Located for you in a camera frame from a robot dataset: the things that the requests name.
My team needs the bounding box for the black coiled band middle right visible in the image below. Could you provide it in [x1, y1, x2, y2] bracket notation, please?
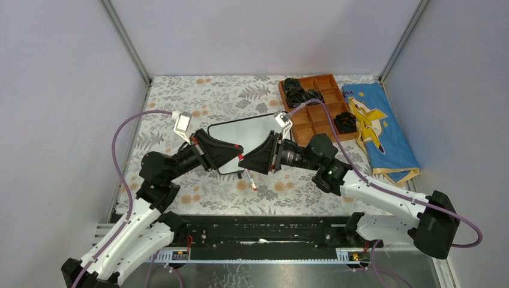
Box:
[306, 89, 324, 103]

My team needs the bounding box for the orange wooden compartment tray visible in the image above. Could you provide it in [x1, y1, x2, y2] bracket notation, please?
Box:
[279, 74, 359, 146]

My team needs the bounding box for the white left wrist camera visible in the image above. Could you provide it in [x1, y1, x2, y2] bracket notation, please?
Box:
[172, 111, 192, 144]

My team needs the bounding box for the white red whiteboard marker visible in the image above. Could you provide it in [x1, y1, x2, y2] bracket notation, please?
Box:
[238, 154, 258, 192]

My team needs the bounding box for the left aluminium frame post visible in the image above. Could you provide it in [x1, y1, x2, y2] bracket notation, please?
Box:
[100, 0, 151, 85]

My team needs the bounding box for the floral table cloth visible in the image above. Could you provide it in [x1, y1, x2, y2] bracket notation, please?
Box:
[115, 75, 414, 217]

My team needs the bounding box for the right aluminium frame post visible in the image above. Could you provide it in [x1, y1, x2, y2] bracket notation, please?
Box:
[378, 0, 431, 83]

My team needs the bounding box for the left electronics board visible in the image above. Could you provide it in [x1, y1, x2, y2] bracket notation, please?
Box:
[171, 250, 190, 262]

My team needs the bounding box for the black coiled band front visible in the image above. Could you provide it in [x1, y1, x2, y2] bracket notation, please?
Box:
[333, 112, 357, 134]

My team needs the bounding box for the blue cartoon cloth bag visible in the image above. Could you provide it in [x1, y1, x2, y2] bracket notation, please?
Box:
[342, 83, 420, 185]

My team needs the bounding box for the electronics board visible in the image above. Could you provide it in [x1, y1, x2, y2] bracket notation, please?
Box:
[171, 250, 190, 262]
[348, 251, 370, 262]

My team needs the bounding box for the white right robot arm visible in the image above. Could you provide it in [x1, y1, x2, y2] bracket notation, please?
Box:
[238, 131, 460, 259]

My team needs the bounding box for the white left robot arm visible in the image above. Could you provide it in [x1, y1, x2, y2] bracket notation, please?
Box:
[61, 129, 244, 287]

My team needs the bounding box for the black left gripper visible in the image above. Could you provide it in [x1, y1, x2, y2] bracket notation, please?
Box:
[166, 129, 244, 183]

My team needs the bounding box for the aluminium frame post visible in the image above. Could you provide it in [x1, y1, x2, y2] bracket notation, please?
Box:
[378, 0, 431, 83]
[100, 0, 151, 85]

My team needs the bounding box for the black framed whiteboard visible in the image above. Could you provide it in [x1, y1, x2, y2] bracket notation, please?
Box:
[207, 114, 301, 178]

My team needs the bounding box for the black coiled band back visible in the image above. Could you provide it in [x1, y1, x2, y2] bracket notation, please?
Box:
[282, 77, 301, 93]

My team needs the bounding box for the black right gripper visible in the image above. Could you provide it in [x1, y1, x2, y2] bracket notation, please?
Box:
[238, 131, 321, 175]

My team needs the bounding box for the right electronics board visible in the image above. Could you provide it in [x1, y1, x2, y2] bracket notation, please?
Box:
[348, 251, 370, 262]

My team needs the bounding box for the black coiled band middle left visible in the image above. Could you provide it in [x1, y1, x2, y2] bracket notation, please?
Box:
[285, 87, 307, 109]

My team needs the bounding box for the black coiled band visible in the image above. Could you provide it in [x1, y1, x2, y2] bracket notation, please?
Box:
[306, 89, 324, 103]
[333, 112, 357, 134]
[285, 87, 307, 109]
[282, 77, 301, 93]

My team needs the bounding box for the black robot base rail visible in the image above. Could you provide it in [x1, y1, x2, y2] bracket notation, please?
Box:
[164, 215, 375, 262]

